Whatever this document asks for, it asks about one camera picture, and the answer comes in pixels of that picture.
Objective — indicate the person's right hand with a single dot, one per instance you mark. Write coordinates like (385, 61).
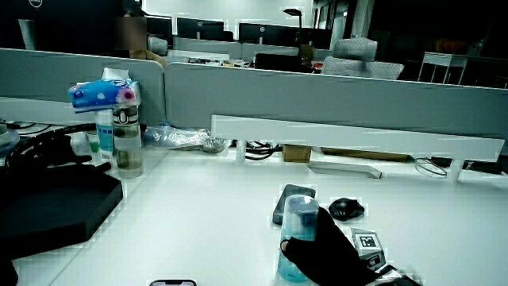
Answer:
(329, 254)

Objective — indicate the small cardboard box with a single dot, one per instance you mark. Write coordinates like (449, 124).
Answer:
(297, 153)

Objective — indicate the long grey desk partition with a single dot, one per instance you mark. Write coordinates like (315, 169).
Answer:
(337, 99)

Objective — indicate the black-framed phone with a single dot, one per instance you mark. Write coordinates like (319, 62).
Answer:
(172, 283)

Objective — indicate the flat brown board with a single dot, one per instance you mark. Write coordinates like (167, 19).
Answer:
(365, 155)

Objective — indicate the white bottle with blue label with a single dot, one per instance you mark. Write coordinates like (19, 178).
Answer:
(105, 137)

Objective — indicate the blue floral tissue pack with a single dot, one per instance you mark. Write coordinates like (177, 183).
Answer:
(99, 95)

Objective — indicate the black tray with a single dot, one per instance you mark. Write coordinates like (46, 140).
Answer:
(51, 210)

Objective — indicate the white monitor riser shelf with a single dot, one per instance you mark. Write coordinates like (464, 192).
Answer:
(349, 137)

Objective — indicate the blue translucent cleaning spray bottle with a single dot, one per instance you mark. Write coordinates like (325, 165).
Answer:
(297, 222)

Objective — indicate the dark grey smartphone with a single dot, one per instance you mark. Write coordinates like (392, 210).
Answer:
(286, 200)

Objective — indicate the grey office chair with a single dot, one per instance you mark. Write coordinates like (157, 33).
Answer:
(357, 59)

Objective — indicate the large black monitor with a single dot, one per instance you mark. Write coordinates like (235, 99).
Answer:
(71, 24)

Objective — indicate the white frame table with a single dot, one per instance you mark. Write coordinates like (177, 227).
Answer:
(442, 60)

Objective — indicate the clear water bottle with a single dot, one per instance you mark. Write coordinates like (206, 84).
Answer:
(127, 147)

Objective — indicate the short grey desk partition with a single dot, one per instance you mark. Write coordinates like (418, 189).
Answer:
(47, 79)

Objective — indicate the clear plastic bag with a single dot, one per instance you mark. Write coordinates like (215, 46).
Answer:
(178, 137)

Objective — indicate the wide black monitor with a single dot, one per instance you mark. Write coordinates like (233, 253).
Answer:
(270, 35)

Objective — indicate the black desk lamp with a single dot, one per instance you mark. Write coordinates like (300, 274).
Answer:
(294, 12)

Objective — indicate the black computer mouse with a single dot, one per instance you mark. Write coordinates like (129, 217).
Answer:
(345, 209)

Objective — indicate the small black monitor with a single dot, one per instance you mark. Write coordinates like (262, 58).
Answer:
(200, 28)

